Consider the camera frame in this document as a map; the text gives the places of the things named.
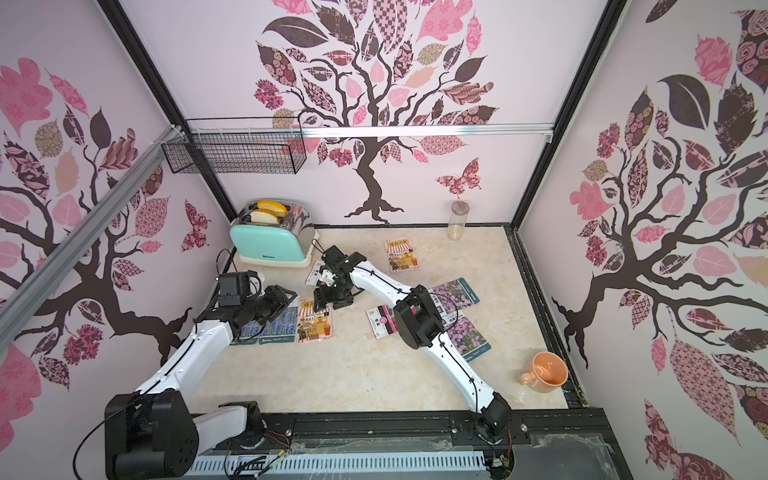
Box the lavender packet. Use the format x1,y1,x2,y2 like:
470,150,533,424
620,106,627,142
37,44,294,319
231,324,264,346
258,306,298,345

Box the sunflower shop packet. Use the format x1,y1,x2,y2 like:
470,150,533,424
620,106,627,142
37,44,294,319
296,300,333,344
384,237,420,273

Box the pink flower packet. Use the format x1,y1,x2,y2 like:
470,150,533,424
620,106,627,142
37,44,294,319
366,305,397,340
305,260,325,286

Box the purple flower packet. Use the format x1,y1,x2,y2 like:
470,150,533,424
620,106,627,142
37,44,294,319
430,277,480,313
447,316,491,362

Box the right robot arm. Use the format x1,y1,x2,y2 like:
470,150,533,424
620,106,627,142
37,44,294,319
313,242,512,444

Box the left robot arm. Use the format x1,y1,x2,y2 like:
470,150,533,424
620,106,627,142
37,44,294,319
104,271,297,479

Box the mint green toaster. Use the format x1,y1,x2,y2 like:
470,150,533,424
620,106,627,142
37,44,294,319
229,199,320,268

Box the pale toast slice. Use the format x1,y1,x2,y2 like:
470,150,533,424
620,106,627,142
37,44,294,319
249,209,281,225

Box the yellow toast slice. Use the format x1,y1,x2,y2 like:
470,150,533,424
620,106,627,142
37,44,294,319
257,200,289,218

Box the clear glass jar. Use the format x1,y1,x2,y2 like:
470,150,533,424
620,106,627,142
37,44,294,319
446,200,470,240

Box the white vented strip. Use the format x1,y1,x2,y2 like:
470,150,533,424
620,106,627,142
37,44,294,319
184,451,486,479

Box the orange cup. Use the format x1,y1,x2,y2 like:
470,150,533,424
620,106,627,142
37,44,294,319
519,352,569,393

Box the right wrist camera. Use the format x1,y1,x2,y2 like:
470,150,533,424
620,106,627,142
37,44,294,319
318,266,335,286

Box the black wire basket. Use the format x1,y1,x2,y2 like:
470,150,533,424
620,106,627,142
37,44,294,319
162,114,309,175

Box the aluminium rail back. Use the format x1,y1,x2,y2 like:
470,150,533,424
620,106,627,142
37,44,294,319
192,123,554,138

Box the aluminium rail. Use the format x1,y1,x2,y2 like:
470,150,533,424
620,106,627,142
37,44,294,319
192,123,554,138
1,125,182,348

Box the aluminium rail left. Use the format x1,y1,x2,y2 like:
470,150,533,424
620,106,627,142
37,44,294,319
1,125,182,348

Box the black base frame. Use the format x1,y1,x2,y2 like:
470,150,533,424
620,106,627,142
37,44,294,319
196,408,631,479

